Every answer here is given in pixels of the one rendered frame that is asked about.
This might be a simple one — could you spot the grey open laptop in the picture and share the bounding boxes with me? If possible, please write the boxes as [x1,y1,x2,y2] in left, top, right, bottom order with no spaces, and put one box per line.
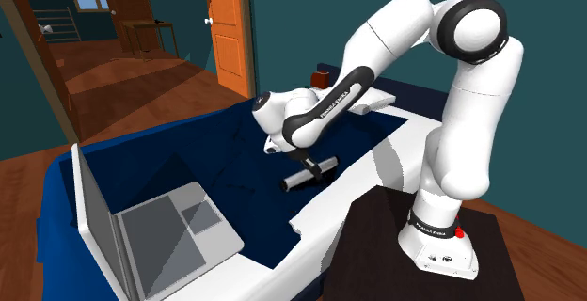
[71,143,246,301]

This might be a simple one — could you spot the white pillow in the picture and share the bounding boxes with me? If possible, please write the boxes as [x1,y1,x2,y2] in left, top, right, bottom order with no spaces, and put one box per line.
[347,87,397,117]

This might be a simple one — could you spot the bed with blue cover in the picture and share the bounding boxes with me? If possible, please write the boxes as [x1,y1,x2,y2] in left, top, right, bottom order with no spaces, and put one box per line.
[36,63,450,301]

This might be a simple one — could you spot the red-brown box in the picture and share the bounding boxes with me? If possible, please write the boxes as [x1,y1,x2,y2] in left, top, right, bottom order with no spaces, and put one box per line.
[309,71,332,89]

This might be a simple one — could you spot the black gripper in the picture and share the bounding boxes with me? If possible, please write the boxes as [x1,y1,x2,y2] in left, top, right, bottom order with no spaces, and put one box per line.
[287,147,325,182]

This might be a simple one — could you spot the orange door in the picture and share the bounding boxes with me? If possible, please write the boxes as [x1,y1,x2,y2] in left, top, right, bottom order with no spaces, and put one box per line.
[201,0,253,99]

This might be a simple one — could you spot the brown side table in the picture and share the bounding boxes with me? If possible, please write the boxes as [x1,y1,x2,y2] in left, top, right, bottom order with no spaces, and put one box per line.
[120,18,181,61]

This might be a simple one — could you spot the dark robot stand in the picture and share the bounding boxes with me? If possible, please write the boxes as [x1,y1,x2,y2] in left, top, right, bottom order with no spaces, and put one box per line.
[322,184,527,301]

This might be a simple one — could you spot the silver cylinder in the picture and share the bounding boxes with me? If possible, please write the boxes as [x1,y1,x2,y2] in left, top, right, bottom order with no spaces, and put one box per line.
[280,154,341,194]

